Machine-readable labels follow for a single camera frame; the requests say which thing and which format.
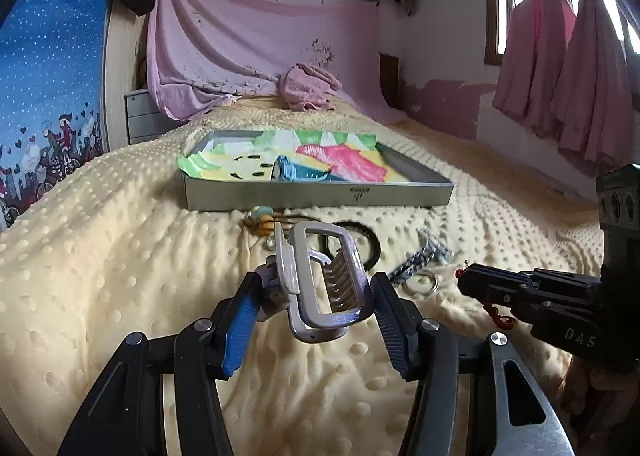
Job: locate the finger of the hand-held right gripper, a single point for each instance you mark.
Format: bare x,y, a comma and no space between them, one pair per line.
525,281
515,308

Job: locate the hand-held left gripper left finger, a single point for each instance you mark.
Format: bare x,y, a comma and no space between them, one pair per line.
240,321

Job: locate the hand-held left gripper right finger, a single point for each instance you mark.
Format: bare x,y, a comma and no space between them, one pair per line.
395,331

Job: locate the red hook earring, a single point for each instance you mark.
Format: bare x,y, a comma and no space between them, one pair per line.
505,321

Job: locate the silver rhinestone hair clip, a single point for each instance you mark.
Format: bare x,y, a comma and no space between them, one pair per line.
425,251

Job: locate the silver hair claw clip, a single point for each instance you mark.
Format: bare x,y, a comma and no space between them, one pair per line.
320,281

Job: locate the grey metal tray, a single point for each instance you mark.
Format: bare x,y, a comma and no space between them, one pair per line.
320,196

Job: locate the person's right hand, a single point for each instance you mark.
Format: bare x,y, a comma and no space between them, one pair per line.
600,391

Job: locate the blue hair clip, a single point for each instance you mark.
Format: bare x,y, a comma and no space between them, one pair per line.
295,170

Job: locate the pink window curtain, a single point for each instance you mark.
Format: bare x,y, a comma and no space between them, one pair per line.
595,96
535,61

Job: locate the colourful tray liner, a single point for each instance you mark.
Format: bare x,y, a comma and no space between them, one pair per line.
350,163

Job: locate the grey drawer cabinet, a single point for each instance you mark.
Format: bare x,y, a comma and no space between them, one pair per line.
145,116

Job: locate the crumpled pink towel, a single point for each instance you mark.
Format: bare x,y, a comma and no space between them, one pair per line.
307,86

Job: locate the pink hanging sheet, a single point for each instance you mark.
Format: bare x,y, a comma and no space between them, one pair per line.
225,36

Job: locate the light wooden wardrobe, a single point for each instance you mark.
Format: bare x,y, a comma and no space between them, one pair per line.
117,56

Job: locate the blue printed curtain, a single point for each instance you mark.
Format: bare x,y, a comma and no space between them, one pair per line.
55,61

